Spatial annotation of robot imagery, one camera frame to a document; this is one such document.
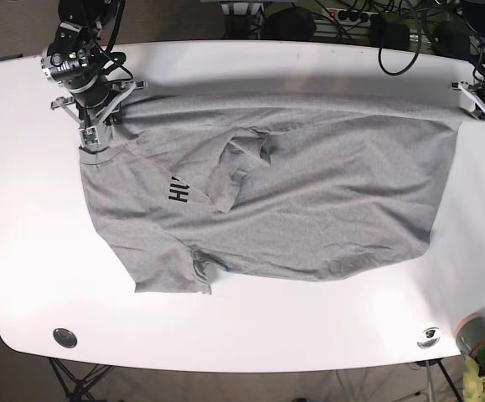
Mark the grey plant pot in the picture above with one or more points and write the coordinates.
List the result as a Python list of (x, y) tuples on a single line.
[(469, 334)]

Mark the black folding stand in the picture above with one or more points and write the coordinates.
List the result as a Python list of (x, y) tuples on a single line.
[(78, 389)]

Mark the grey T-shirt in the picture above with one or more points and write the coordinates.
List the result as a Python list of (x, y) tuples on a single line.
[(299, 187)]

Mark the table grommet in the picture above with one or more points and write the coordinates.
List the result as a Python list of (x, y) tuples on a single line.
[(65, 338), (429, 337)]

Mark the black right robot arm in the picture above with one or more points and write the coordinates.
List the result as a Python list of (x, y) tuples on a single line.
[(107, 15)]

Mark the right table grommet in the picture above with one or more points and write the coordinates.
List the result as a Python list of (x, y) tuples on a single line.
[(429, 337)]

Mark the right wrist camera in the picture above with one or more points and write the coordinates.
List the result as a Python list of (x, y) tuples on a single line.
[(95, 137)]

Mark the left table grommet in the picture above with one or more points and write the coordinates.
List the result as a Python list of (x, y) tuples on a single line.
[(65, 338)]

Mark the white power strip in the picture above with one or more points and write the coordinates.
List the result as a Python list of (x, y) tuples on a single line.
[(350, 16)]

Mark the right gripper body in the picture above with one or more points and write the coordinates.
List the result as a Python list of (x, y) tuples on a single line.
[(95, 77)]

